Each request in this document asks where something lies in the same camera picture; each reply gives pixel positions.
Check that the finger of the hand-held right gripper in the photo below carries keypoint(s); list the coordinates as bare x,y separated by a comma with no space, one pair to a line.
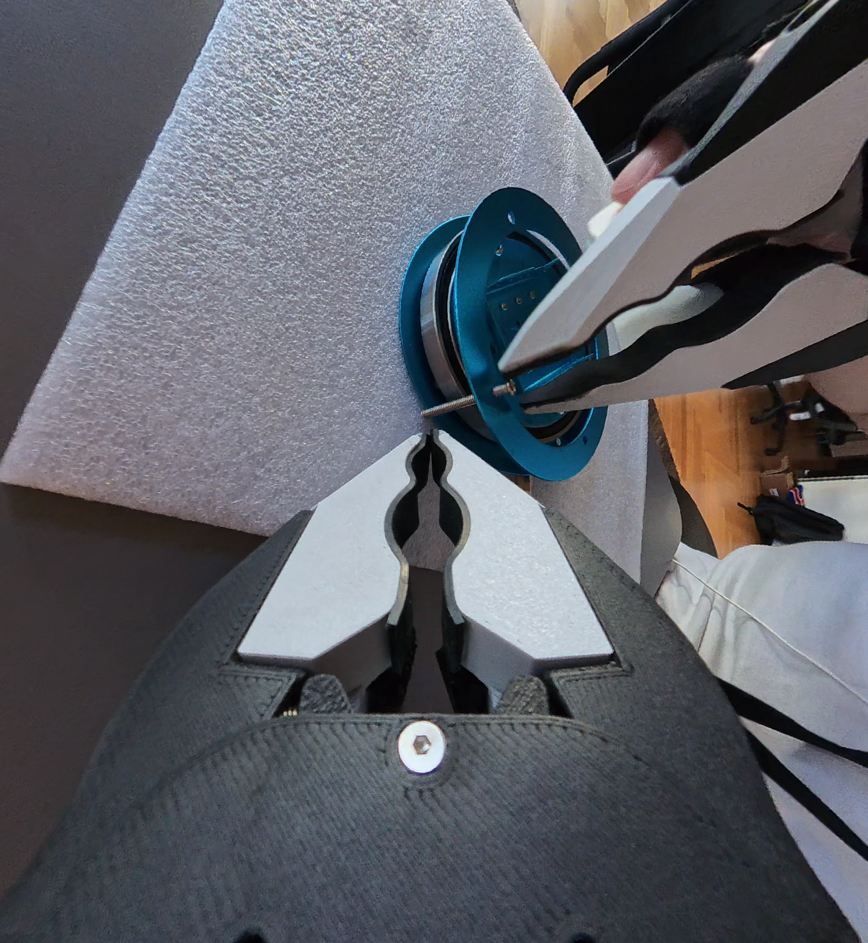
699,221
773,331

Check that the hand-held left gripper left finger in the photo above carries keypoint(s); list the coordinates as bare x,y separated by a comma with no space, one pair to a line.
316,589

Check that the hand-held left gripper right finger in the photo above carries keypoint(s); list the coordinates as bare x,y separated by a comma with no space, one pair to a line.
530,589

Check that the long silver screw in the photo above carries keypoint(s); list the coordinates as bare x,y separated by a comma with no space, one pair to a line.
452,404

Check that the blue metal turntable bearing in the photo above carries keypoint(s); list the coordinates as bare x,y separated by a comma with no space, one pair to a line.
478,295

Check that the dark grey desk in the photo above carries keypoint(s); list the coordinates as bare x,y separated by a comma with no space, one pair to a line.
51,663

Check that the person's right hand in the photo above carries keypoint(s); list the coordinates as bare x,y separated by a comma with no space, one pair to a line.
647,166

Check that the black office chair base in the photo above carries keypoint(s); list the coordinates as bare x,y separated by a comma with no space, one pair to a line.
795,412

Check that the black bag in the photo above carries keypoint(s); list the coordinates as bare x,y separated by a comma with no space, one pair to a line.
798,516

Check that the person's white shirt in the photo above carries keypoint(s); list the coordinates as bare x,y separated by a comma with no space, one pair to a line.
809,663

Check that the white foam sheet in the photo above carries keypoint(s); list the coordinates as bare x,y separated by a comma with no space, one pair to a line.
257,295

